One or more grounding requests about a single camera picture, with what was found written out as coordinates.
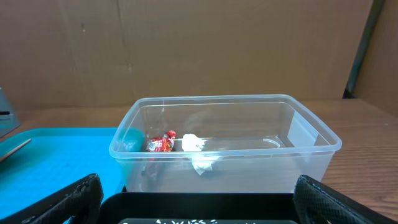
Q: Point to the red snack wrapper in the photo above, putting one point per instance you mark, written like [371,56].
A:
[158,144]

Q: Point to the pile of rice grains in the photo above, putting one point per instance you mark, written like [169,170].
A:
[184,221]

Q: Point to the teal plastic tray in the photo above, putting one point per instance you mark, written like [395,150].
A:
[54,159]

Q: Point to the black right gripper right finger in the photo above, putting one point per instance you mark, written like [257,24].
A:
[315,202]

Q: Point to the grey dish rack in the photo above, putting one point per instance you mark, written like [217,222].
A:
[8,118]

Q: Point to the wooden chopstick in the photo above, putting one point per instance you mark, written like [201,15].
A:
[4,157]

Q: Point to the black waste tray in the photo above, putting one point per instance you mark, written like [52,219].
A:
[133,207]

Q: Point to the clear plastic bin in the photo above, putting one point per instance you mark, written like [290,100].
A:
[265,142]

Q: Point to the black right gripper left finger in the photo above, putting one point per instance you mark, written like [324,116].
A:
[77,203]

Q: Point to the white tissue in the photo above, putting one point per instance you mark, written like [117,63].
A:
[191,143]

